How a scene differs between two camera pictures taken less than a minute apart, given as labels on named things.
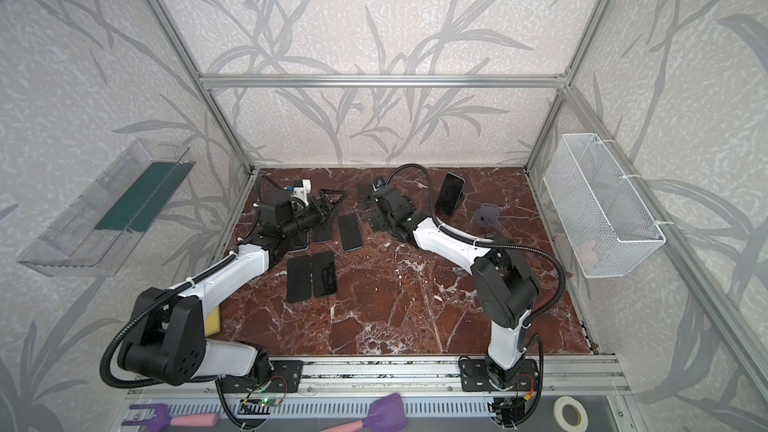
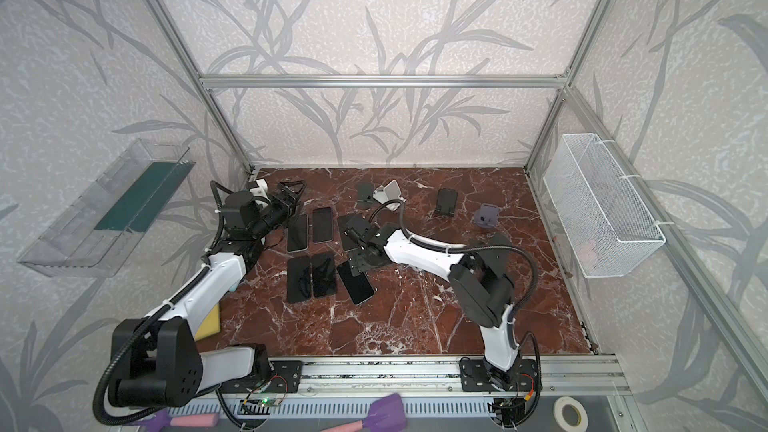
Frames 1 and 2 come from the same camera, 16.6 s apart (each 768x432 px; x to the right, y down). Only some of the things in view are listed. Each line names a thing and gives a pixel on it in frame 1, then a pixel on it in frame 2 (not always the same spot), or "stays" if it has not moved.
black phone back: [323, 274] stays
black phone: [323, 232] stays
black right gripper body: [379, 202] to [363, 240]
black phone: [299, 279] stays
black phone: [297, 243] stays
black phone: [450, 193] to [358, 286]
